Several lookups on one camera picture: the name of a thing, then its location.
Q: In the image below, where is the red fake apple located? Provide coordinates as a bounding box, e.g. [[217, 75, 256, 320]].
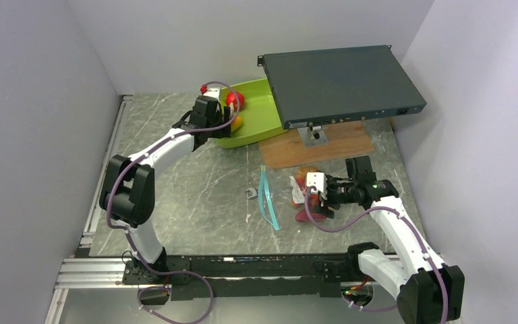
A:
[[225, 92, 245, 109]]

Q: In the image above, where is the orange fake fruit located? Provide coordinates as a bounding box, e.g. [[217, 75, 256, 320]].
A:
[[231, 115, 243, 132]]

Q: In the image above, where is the clear zip top bag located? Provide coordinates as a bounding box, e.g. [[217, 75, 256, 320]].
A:
[[257, 165, 320, 231]]

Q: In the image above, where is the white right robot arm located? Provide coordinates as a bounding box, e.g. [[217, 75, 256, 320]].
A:
[[305, 156, 465, 323]]

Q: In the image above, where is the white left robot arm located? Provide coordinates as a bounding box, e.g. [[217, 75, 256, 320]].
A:
[[98, 95, 241, 284]]

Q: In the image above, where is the magenta fake sweet potato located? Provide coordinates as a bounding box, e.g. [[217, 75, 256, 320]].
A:
[[295, 210, 327, 223]]

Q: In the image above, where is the lime green plastic tub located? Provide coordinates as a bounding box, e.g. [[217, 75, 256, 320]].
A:
[[215, 78, 286, 149]]

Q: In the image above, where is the wooden board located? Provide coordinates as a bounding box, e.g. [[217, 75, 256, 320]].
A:
[[258, 121, 374, 169]]

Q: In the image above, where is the chrome combination wrench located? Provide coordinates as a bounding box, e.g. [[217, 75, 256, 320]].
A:
[[245, 188, 259, 200]]

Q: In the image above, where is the dark grey rack device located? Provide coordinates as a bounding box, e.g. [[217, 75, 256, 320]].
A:
[[257, 45, 427, 130]]

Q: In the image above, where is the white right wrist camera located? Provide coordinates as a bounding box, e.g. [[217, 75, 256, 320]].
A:
[[305, 172, 327, 200]]

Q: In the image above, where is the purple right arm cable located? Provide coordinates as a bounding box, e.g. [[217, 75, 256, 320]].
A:
[[304, 185, 450, 324]]

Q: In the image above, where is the metal stand base plate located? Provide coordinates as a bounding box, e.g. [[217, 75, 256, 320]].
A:
[[297, 126, 328, 148]]

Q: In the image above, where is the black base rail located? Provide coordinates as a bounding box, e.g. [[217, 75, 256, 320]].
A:
[[122, 252, 367, 301]]

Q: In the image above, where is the aluminium frame rail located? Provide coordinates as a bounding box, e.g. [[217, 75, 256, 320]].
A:
[[45, 94, 133, 323]]

